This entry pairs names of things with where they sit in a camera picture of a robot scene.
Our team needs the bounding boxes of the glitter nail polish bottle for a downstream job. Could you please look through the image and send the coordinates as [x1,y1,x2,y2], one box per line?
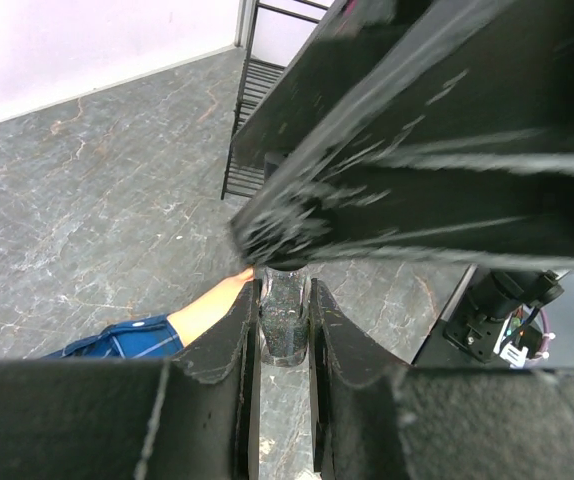
[257,267,311,368]

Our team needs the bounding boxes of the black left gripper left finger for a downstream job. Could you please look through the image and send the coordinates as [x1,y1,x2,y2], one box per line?
[0,282,260,479]

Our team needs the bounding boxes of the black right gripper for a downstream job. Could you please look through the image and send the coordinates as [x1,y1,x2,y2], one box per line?
[228,74,574,370]

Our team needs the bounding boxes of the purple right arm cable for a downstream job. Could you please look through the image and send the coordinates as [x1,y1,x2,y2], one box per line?
[519,308,554,370]

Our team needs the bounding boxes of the black wire rack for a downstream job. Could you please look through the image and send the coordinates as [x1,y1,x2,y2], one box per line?
[221,1,346,199]

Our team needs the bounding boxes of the blue plaid shirt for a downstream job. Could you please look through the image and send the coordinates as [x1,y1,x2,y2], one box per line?
[45,315,184,359]

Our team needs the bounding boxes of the mannequin hand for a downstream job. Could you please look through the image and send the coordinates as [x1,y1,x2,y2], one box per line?
[167,268,254,347]

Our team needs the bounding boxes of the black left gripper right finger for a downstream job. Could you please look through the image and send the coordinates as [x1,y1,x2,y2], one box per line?
[309,281,574,479]

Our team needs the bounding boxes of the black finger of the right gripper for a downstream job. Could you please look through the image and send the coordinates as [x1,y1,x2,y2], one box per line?
[230,0,574,166]

